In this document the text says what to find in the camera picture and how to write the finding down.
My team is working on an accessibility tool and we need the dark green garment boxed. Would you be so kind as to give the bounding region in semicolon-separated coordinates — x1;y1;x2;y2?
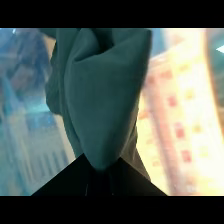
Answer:
39;27;153;183

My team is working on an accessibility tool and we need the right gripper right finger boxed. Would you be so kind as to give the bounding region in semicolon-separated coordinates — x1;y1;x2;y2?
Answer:
102;157;168;197

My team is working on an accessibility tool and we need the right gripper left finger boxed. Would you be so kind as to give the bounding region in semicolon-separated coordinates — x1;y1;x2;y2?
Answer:
31;153;104;197

